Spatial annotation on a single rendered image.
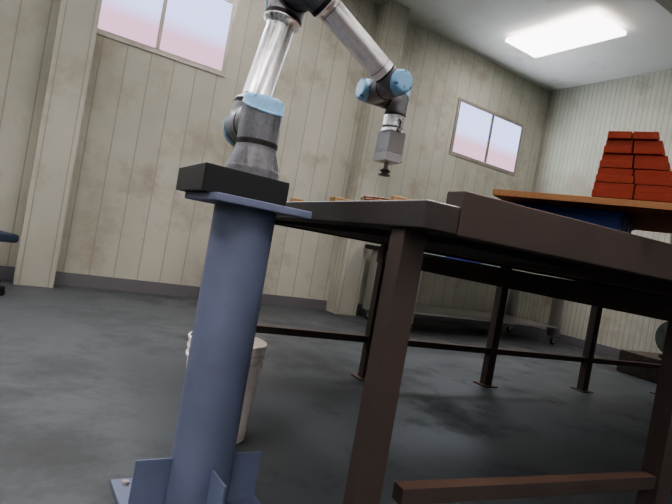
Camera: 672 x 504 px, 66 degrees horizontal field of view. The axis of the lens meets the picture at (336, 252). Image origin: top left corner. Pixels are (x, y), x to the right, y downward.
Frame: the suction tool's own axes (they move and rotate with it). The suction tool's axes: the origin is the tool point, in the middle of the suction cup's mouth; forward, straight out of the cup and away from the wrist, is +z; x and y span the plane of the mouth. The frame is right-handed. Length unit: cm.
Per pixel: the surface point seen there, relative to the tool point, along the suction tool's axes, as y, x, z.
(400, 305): -62, 27, 37
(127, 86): 385, 68, -88
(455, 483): -60, 0, 79
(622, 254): -72, -29, 17
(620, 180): -49, -56, -9
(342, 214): -32.0, 29.5, 18.6
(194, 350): -18, 59, 61
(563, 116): 414, -538, -230
